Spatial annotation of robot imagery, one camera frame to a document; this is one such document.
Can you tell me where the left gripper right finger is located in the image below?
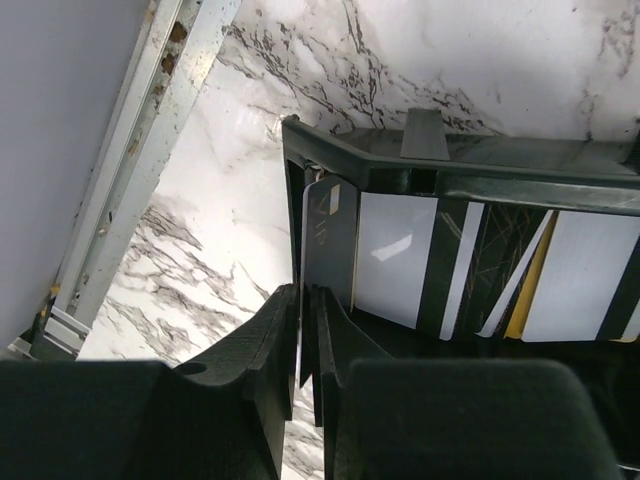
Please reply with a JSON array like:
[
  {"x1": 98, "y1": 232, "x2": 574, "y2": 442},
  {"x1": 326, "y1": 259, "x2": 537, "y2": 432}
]
[{"x1": 312, "y1": 288, "x2": 639, "y2": 479}]

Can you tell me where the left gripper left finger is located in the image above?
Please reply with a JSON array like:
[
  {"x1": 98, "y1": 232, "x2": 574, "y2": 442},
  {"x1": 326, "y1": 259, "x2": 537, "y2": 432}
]
[{"x1": 1, "y1": 285, "x2": 297, "y2": 479}]

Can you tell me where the dark grey VIP card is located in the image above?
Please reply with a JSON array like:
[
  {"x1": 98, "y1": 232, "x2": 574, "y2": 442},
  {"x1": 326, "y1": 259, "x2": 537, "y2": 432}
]
[{"x1": 300, "y1": 175, "x2": 359, "y2": 384}]

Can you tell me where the black card box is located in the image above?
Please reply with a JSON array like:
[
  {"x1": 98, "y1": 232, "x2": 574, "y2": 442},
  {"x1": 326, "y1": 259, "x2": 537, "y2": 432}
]
[{"x1": 282, "y1": 109, "x2": 639, "y2": 345}]

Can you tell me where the white card black stripe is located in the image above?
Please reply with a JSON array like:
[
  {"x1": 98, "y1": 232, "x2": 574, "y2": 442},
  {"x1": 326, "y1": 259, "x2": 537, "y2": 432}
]
[{"x1": 354, "y1": 193, "x2": 484, "y2": 340}]

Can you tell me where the white card in box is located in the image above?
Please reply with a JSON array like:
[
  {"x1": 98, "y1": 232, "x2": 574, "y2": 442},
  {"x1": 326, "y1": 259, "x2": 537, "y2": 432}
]
[{"x1": 522, "y1": 211, "x2": 639, "y2": 342}]

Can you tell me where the side aluminium rail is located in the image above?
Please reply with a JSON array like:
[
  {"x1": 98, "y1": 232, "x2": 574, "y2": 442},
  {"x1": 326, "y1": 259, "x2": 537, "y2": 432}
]
[{"x1": 1, "y1": 1, "x2": 240, "y2": 360}]

